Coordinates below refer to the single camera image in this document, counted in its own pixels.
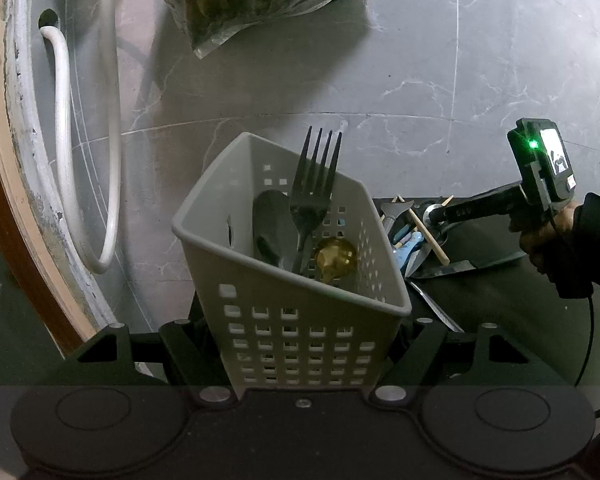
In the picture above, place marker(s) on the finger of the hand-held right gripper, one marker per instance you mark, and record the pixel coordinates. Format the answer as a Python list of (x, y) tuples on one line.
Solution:
[(475, 205)]

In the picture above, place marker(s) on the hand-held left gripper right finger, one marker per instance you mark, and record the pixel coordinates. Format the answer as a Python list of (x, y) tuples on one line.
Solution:
[(425, 347)]

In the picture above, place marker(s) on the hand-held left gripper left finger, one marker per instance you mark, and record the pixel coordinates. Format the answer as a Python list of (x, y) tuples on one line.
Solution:
[(180, 347)]

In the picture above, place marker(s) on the wooden chopstick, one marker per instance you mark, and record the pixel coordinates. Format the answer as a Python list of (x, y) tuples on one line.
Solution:
[(447, 200), (425, 232)]

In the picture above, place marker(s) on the silver table knife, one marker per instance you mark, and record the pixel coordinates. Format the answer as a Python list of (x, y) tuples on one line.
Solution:
[(435, 305)]

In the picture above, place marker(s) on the white perforated utensil basket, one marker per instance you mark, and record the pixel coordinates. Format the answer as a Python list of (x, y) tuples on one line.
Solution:
[(290, 310)]

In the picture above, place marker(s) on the gold spoon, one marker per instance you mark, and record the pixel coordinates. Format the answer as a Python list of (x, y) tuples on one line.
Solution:
[(335, 257)]

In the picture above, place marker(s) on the silver spoon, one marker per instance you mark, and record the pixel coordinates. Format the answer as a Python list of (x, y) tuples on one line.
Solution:
[(272, 220)]

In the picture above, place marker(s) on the black fork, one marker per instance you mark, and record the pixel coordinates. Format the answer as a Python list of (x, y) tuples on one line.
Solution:
[(310, 200)]

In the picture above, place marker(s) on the person's right hand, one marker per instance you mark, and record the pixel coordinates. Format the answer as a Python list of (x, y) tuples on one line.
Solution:
[(550, 240)]

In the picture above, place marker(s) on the dark grey cabinet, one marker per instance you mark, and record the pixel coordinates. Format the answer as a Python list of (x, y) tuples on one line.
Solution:
[(10, 320)]

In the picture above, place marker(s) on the clear bag of dried leaves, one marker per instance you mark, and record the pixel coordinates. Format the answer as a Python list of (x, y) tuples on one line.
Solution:
[(240, 5)]

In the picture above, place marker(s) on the wooden door frame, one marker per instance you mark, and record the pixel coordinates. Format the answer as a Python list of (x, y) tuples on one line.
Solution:
[(20, 260)]

